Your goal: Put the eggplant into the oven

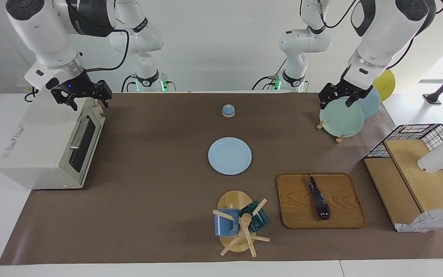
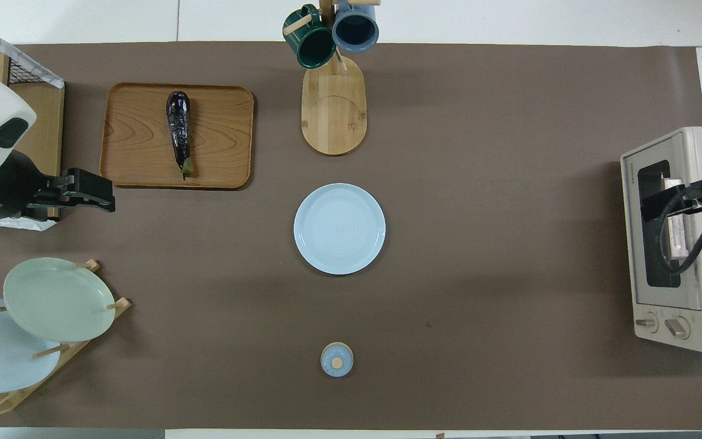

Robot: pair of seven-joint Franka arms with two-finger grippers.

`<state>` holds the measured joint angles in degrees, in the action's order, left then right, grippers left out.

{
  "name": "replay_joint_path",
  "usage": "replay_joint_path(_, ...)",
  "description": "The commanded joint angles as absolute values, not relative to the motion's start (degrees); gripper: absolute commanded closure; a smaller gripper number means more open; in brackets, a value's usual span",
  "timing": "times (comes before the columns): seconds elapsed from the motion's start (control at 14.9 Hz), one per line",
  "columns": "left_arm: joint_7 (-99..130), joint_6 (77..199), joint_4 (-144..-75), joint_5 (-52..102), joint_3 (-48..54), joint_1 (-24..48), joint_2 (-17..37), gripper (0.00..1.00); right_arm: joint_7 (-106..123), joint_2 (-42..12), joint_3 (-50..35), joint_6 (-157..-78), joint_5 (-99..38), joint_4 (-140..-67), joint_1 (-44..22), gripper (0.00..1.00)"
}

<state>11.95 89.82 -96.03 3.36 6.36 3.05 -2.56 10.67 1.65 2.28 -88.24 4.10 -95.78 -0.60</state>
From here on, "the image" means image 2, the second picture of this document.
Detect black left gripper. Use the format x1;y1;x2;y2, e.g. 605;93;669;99
24;168;116;222

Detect glass oven door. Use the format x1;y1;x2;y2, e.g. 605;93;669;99
621;135;702;312

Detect dark purple eggplant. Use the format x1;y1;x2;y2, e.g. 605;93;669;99
166;91;195;182

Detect light blue ridged plate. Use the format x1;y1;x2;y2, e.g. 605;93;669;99
294;183;386;276

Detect wooden serving tray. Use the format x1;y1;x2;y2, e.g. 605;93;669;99
100;82;255;190

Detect pale green plate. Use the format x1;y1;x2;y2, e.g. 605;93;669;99
3;257;116;343

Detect wooden plate rack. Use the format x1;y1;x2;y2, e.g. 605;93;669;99
0;259;132;421

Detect brown table mat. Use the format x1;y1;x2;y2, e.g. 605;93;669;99
0;41;702;431

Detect bamboo mug tree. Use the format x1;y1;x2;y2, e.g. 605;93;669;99
283;0;382;157

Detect dark green mug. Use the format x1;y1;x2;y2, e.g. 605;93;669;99
283;4;337;70

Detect small blue bell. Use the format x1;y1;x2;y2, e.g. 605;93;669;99
321;342;355;379

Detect blue mug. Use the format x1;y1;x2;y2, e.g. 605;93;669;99
331;0;380;54

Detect black wire basket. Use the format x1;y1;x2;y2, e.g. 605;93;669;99
0;27;63;87

